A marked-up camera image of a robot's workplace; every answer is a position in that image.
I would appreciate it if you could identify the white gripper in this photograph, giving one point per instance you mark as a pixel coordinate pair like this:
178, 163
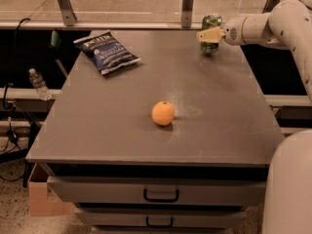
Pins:
232, 33

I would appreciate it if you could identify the green soda can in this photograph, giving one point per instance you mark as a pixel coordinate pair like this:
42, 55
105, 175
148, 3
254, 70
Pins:
210, 21

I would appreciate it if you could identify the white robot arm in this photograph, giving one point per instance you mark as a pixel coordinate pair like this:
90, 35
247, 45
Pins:
288, 196

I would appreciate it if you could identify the orange fruit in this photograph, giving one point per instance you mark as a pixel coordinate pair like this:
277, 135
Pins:
163, 113

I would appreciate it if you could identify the blue chip bag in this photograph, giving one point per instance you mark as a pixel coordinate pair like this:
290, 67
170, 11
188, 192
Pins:
105, 52

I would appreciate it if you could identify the grey drawer cabinet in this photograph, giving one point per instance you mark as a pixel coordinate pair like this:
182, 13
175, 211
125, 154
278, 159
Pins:
101, 147

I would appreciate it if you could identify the clear plastic water bottle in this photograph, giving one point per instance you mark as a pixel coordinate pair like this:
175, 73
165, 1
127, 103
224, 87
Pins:
39, 84

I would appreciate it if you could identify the cardboard box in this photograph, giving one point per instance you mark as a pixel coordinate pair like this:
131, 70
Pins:
43, 201

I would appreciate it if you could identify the middle metal railing bracket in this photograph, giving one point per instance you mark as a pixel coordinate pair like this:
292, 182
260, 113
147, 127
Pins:
186, 13

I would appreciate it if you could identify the left metal railing bracket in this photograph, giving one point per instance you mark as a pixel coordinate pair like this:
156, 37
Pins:
68, 16

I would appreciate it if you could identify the top drawer black handle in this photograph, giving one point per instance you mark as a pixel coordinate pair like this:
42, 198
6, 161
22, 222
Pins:
160, 197

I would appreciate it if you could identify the drawer black handle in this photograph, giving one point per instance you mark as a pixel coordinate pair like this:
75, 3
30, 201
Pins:
167, 222
160, 197

